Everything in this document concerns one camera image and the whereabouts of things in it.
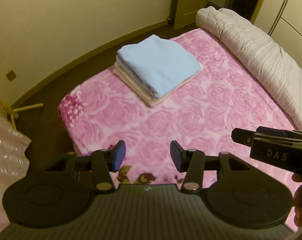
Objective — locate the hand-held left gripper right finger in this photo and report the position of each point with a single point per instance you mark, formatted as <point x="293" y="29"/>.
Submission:
<point x="176" y="156"/>

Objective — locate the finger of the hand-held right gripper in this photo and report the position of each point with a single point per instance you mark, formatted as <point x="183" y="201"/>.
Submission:
<point x="242" y="136"/>
<point x="273" y="130"/>

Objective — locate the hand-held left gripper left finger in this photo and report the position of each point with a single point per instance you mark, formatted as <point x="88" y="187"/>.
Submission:
<point x="119" y="156"/>

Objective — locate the light blue sweatshirt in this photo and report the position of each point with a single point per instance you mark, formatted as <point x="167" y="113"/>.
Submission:
<point x="161" y="62"/>

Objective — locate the pink floral blanket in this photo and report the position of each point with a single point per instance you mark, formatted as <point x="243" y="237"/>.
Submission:
<point x="203" y="105"/>

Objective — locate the folded cream garment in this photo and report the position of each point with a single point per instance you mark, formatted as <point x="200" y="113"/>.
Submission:
<point x="151" y="102"/>

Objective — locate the white striped quilt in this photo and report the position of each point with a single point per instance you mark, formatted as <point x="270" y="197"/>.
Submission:
<point x="260" y="55"/>

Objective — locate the cream floor stand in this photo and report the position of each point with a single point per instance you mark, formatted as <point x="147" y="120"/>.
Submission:
<point x="28" y="107"/>

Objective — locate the pink curtain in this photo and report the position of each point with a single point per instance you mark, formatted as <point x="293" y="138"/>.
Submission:
<point x="6" y="155"/>

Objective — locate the cream wardrobe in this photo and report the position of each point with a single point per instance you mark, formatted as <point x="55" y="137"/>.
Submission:
<point x="295" y="17"/>

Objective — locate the wooden door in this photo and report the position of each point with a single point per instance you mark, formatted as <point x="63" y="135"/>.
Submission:
<point x="190" y="2"/>

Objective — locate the brown wall socket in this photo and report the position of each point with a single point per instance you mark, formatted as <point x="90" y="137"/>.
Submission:
<point x="11" y="75"/>

